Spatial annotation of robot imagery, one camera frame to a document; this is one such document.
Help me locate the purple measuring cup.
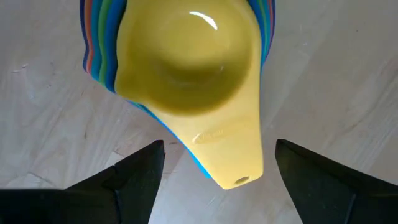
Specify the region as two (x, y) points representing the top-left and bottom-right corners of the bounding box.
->
(78, 0), (277, 75)

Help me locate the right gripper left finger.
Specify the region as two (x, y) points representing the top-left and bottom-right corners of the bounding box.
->
(63, 139), (165, 224)

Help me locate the yellow measuring cup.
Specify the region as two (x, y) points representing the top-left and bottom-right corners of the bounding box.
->
(114, 0), (264, 190)

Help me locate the green measuring cup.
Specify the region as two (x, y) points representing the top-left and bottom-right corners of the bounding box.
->
(98, 0), (270, 88)

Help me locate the blue measuring cup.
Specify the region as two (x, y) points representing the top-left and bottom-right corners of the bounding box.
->
(104, 0), (268, 180)

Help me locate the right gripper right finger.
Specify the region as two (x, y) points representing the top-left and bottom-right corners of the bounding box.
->
(275, 139), (389, 224)

